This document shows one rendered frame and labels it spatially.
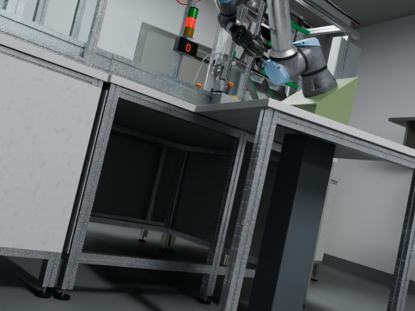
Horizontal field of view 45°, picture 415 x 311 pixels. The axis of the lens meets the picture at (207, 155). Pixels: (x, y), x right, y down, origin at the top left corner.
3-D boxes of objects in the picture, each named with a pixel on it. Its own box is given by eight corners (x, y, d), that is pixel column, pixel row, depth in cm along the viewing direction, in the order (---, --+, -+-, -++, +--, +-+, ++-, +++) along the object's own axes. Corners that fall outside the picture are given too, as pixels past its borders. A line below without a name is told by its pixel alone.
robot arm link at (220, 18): (215, 9, 224) (216, 26, 230) (225, 20, 217) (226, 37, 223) (231, 5, 226) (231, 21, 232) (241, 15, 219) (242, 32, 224)
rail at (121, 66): (259, 132, 253) (264, 111, 254) (108, 77, 196) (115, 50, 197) (252, 132, 257) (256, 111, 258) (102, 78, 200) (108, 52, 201)
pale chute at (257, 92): (275, 116, 270) (280, 110, 267) (255, 110, 263) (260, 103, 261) (260, 84, 288) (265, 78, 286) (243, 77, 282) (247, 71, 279)
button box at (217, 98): (251, 117, 238) (254, 105, 239) (219, 105, 225) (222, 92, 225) (241, 117, 244) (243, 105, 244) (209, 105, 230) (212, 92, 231)
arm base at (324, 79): (344, 82, 212) (337, 60, 209) (317, 97, 207) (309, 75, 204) (323, 82, 225) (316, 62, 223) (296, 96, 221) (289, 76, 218)
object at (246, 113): (437, 164, 210) (438, 157, 210) (267, 105, 167) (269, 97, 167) (324, 157, 271) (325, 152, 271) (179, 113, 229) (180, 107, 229)
